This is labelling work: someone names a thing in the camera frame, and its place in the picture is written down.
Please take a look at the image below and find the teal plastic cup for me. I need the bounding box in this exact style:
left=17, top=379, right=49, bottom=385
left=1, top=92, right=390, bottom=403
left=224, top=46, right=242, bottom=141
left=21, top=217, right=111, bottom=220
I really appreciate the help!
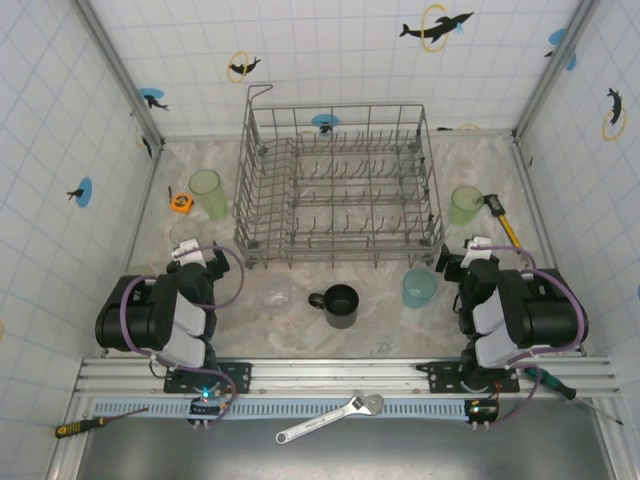
left=402, top=268, right=439, bottom=311

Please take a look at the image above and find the short green plastic cup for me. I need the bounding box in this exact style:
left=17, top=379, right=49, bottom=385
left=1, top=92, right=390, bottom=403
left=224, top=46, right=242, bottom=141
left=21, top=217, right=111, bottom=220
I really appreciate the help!
left=447, top=185, right=485, bottom=227

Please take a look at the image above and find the tall green plastic cup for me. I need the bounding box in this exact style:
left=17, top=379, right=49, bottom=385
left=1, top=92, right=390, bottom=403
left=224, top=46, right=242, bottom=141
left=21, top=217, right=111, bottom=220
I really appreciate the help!
left=188, top=168, right=229, bottom=220

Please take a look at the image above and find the grey wire dish rack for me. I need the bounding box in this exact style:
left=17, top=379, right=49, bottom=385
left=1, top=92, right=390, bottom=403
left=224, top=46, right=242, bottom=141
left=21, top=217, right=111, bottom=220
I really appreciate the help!
left=232, top=84, right=446, bottom=271

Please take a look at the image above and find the black mug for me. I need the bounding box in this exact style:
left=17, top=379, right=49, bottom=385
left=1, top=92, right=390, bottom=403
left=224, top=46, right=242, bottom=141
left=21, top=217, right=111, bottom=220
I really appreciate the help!
left=307, top=283, right=360, bottom=330

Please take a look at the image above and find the orange tape measure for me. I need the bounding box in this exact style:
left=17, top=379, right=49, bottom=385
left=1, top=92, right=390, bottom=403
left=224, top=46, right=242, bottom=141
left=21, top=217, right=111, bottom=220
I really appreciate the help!
left=168, top=186, right=195, bottom=215

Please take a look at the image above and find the blue oval fish sticker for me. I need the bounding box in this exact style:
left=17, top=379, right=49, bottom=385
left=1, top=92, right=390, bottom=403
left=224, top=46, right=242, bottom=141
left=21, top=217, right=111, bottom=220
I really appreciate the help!
left=137, top=87, right=170, bottom=112
left=66, top=177, right=94, bottom=209
left=310, top=113, right=340, bottom=135

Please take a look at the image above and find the silver adjustable wrench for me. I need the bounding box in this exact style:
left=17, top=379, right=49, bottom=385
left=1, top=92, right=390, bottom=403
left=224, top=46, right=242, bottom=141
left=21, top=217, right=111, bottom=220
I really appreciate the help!
left=275, top=392, right=385, bottom=445

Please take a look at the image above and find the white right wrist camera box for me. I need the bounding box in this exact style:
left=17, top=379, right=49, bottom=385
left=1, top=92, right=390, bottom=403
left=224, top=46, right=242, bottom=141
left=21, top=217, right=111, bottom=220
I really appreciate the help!
left=463, top=236, right=494, bottom=261

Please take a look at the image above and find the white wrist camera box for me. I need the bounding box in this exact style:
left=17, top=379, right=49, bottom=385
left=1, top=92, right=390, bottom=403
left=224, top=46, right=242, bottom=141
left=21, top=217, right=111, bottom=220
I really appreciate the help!
left=171, top=239, right=202, bottom=262
left=463, top=236, right=494, bottom=261

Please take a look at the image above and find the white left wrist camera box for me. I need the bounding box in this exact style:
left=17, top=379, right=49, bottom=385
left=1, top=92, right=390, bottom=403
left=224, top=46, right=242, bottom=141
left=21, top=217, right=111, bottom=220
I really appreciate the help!
left=171, top=239, right=202, bottom=262

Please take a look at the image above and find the yellow handled hammer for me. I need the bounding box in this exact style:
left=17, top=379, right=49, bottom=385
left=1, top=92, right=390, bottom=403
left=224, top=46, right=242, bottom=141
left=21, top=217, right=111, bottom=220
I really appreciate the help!
left=482, top=192, right=522, bottom=249

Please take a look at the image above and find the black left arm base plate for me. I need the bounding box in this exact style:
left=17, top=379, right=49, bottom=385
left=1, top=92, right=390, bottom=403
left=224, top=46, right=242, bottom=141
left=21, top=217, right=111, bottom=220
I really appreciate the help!
left=163, top=359, right=253, bottom=395

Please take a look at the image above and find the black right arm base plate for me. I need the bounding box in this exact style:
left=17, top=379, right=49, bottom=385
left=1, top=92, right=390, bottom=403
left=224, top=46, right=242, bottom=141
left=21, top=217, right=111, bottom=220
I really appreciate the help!
left=415, top=360, right=521, bottom=395

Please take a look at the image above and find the green handled screwdriver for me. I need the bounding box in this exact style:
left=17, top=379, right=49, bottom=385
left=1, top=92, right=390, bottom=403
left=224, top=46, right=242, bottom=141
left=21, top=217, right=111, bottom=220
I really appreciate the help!
left=523, top=363, right=625, bottom=426

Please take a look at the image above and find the aluminium frame base bar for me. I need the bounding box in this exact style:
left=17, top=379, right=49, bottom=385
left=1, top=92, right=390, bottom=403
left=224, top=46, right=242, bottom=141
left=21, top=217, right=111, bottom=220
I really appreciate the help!
left=162, top=128, right=519, bottom=145

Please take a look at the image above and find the aluminium mounting rail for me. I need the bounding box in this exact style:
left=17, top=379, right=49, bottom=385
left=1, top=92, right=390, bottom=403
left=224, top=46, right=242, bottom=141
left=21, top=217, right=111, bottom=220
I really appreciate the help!
left=74, top=355, right=621, bottom=400

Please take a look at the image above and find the slotted grey cable duct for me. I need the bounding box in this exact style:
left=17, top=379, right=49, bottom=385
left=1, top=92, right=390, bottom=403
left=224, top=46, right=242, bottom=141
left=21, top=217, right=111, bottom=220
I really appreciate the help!
left=92, top=398, right=501, bottom=420

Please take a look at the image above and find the yellow black handled screwdriver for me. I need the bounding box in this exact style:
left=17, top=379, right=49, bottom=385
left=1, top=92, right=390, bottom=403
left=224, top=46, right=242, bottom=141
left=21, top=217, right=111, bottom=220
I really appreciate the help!
left=54, top=407, right=150, bottom=440

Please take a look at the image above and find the small dolphin ring sticker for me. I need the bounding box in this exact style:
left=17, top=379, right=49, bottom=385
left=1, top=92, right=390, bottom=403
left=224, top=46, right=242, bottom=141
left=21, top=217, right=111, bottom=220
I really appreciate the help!
left=227, top=50, right=263, bottom=84

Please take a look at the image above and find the aluminium corner post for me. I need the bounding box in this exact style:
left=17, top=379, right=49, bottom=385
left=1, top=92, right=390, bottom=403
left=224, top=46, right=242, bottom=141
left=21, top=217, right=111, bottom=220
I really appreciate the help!
left=513, top=0, right=601, bottom=139
left=73, top=0, right=165, bottom=151

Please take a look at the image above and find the dolphin yellow ring sticker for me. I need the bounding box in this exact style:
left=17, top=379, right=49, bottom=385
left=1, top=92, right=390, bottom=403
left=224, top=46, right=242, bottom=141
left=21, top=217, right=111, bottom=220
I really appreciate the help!
left=601, top=87, right=629, bottom=142

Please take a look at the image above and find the large dolphin ring sticker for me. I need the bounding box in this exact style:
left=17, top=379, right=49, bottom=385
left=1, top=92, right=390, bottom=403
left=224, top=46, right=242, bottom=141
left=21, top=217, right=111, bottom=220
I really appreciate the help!
left=398, top=3, right=475, bottom=54

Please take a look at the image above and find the blue patch wall sticker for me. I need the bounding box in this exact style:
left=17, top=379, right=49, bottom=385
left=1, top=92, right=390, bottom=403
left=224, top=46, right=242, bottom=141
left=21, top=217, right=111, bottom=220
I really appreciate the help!
left=543, top=27, right=578, bottom=72

